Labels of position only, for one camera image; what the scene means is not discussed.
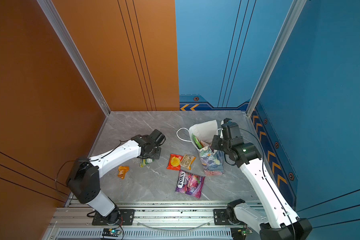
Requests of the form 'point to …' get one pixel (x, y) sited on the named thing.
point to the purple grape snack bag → (202, 144)
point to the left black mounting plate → (126, 218)
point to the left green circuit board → (112, 232)
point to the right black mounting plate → (220, 217)
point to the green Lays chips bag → (197, 142)
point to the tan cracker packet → (187, 161)
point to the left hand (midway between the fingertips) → (156, 152)
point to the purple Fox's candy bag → (190, 184)
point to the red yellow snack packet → (174, 162)
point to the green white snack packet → (144, 162)
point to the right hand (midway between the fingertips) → (213, 139)
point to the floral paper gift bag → (201, 135)
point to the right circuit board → (239, 233)
